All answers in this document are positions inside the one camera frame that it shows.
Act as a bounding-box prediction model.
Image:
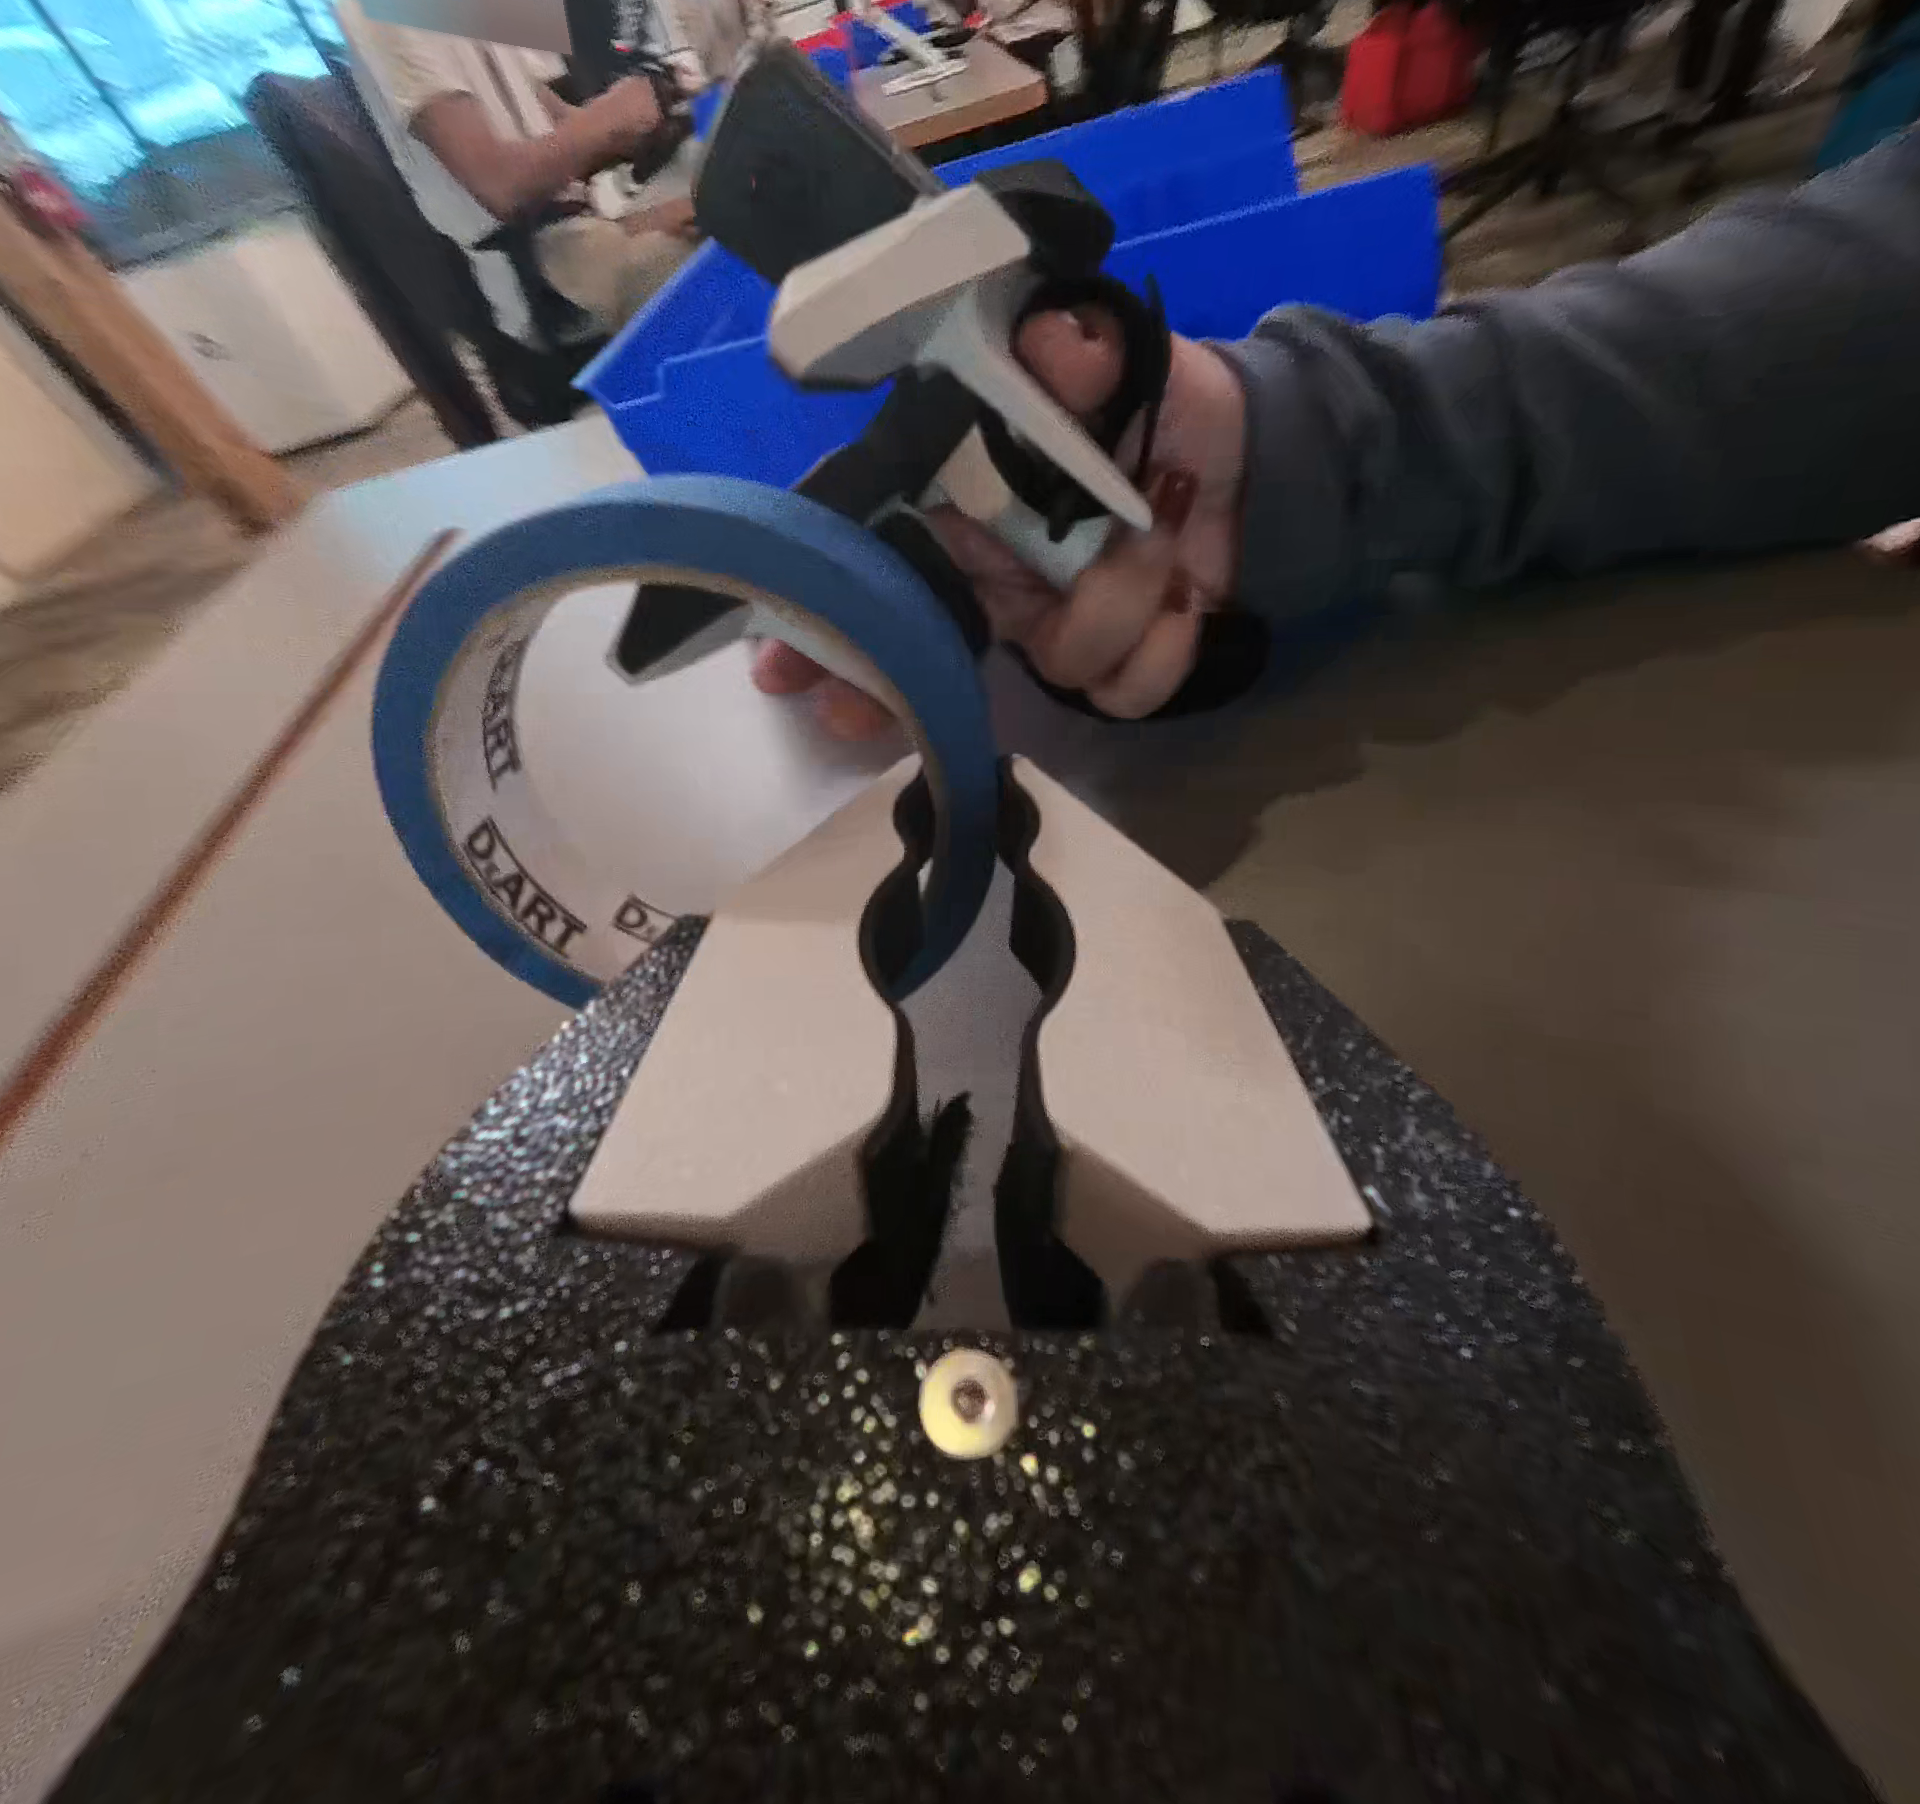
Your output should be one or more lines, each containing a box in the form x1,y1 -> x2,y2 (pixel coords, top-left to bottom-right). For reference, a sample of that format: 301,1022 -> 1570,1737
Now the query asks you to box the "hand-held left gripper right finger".
998,753 -> 1379,1328

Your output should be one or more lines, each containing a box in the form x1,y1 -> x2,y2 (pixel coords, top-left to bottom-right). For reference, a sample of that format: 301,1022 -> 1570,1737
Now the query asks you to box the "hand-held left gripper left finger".
566,753 -> 939,1306

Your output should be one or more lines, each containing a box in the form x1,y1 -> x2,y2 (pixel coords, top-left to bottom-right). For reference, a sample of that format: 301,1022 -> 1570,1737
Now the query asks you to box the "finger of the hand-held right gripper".
922,278 -> 1157,535
768,181 -> 1039,388

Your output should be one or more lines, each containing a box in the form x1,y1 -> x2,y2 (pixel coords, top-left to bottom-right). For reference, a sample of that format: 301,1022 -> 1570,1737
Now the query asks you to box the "large blue plastic bin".
574,64 -> 1445,492

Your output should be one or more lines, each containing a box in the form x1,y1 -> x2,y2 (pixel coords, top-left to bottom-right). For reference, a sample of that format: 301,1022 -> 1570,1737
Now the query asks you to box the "blue tape roll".
373,473 -> 1005,1011

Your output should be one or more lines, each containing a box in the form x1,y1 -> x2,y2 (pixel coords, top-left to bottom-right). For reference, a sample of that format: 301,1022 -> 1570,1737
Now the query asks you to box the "person's right forearm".
1207,126 -> 1920,625

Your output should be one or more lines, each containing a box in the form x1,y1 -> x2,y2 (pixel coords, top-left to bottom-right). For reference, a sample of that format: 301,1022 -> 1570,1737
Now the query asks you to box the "person's right hand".
751,310 -> 1255,745

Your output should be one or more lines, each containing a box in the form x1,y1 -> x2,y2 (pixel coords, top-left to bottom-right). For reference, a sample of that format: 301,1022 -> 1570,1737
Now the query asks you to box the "wooden edged table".
748,32 -> 1055,165

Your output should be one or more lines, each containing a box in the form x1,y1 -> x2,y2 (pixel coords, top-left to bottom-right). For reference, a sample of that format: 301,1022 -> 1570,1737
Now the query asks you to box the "red bag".
1340,0 -> 1483,140

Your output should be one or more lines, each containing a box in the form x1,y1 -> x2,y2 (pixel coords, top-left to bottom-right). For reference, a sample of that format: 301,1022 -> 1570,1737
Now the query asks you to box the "white cabinet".
119,203 -> 419,461

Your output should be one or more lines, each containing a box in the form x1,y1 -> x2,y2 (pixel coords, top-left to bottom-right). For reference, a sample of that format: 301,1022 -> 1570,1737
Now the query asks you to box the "wooden post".
0,203 -> 306,535

